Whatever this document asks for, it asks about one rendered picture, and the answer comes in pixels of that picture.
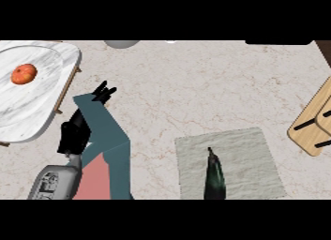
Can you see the orange round fruit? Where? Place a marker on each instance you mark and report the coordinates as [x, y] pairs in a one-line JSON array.
[[24, 74]]

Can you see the grey round object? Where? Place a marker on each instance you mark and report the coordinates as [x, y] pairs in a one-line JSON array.
[[122, 43]]

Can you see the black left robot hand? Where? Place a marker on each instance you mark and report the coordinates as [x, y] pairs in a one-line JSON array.
[[73, 137]]

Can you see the pale grey placemat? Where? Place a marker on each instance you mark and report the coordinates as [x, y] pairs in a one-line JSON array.
[[253, 162]]

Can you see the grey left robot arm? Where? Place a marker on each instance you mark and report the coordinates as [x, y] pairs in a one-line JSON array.
[[55, 182]]

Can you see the teal and pink angular object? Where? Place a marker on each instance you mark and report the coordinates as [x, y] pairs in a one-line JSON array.
[[110, 146]]

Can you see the white marble tray, wooden stand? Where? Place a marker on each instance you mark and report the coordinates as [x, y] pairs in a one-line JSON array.
[[20, 103]]

